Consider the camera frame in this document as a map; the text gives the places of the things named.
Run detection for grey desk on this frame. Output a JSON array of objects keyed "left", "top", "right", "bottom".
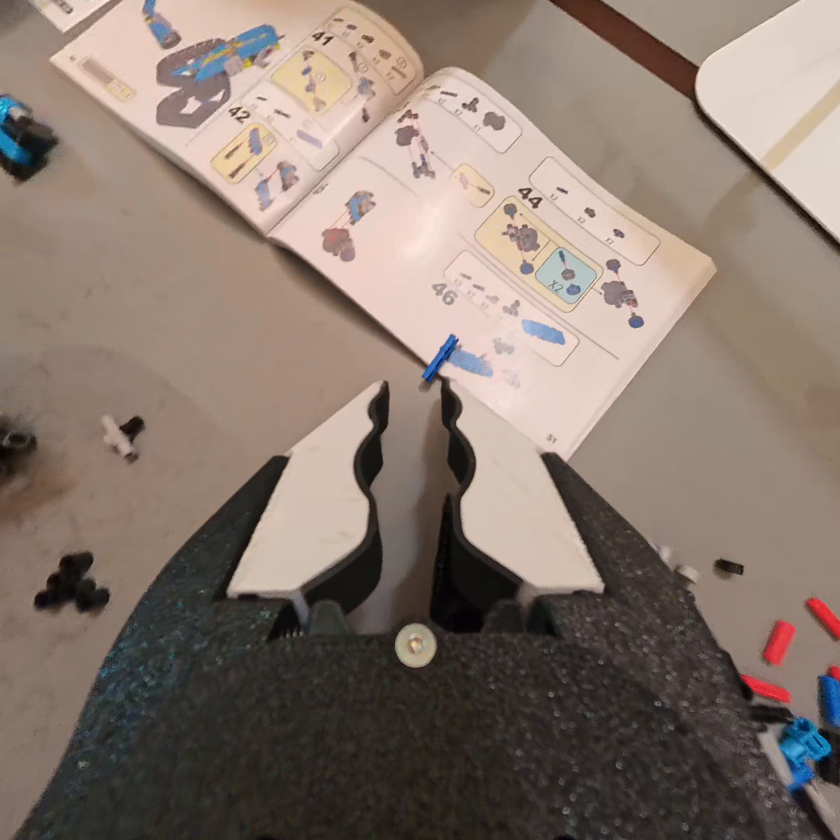
[{"left": 0, "top": 0, "right": 840, "bottom": 840}]

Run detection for blue connector pin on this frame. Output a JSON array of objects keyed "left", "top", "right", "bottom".
[{"left": 421, "top": 333, "right": 459, "bottom": 383}]

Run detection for small blue black assembly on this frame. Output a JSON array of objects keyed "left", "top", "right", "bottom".
[{"left": 0, "top": 94, "right": 61, "bottom": 182}]

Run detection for building instruction booklet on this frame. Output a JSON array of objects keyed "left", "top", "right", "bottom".
[{"left": 49, "top": 0, "right": 718, "bottom": 460}]

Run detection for pile of small building pieces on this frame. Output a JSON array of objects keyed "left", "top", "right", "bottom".
[{"left": 646, "top": 541, "right": 840, "bottom": 815}]

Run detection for white desk stand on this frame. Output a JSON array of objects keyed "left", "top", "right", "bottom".
[{"left": 694, "top": 0, "right": 840, "bottom": 245}]

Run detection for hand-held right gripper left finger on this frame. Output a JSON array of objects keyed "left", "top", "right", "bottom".
[{"left": 225, "top": 379, "right": 391, "bottom": 614}]

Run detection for white and black pin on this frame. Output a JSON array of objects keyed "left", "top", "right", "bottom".
[{"left": 100, "top": 414, "right": 147, "bottom": 462}]

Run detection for dark grey gear block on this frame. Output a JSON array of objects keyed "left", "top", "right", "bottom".
[{"left": 0, "top": 412, "right": 39, "bottom": 490}]

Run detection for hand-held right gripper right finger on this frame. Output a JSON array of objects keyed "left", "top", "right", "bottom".
[{"left": 438, "top": 377, "right": 605, "bottom": 618}]

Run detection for black connector piece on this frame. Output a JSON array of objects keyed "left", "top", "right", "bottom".
[{"left": 33, "top": 551, "right": 112, "bottom": 616}]

